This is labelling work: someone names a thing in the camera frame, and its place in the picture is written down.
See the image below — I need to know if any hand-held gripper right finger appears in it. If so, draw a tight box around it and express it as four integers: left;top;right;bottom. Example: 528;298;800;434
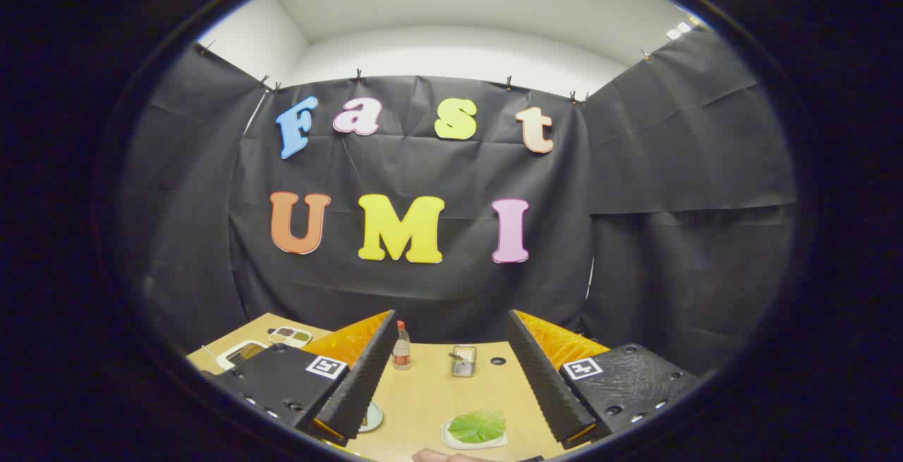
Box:
507;309;699;449

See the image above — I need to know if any white sectioned condiment tray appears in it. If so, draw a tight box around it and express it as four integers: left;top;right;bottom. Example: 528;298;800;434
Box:
268;326;313;348

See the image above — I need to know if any green lettuce leaf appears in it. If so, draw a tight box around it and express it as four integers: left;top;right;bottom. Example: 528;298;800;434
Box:
447;409;507;444

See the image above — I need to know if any pale green round plate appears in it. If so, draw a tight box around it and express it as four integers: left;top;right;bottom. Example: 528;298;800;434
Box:
356;402;384;433

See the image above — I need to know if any clear plastic bottle red cap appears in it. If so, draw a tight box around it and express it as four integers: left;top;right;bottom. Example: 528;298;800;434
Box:
392;320;412;371

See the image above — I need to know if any metal wire utensil holder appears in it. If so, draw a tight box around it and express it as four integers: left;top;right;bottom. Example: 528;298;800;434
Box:
449;345;478;378

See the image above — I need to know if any white square plate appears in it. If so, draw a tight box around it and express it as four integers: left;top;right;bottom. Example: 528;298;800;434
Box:
442;416;509;450

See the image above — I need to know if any white toaster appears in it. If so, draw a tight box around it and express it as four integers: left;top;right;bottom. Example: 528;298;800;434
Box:
215;340;269;372

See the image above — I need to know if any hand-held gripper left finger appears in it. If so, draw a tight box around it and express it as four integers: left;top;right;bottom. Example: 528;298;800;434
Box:
201;309;398;447

